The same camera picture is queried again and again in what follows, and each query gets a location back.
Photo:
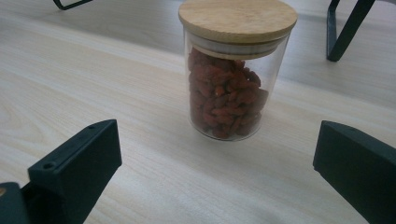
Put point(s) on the glass jar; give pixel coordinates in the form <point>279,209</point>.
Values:
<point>232,90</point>

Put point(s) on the dried red goji berries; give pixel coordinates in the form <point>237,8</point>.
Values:
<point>225,96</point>

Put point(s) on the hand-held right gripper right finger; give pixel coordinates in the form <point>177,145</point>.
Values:
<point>358,165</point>

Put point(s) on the round wooden lid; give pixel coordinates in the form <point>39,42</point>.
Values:
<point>237,20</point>

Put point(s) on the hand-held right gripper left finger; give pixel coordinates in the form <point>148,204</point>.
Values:
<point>77,165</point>

